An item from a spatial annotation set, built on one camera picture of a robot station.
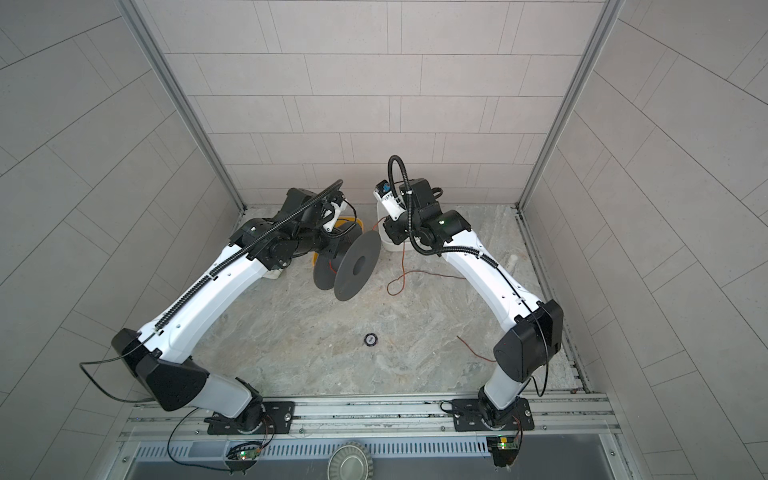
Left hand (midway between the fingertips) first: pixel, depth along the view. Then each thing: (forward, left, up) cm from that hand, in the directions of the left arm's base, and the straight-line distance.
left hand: (348, 233), depth 73 cm
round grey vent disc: (-44, -2, -27) cm, 51 cm away
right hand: (+6, -10, -2) cm, 12 cm away
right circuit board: (-40, -37, -27) cm, 61 cm away
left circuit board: (-42, +21, -23) cm, 53 cm away
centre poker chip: (-16, -4, -28) cm, 33 cm away
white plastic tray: (+8, -9, -16) cm, 20 cm away
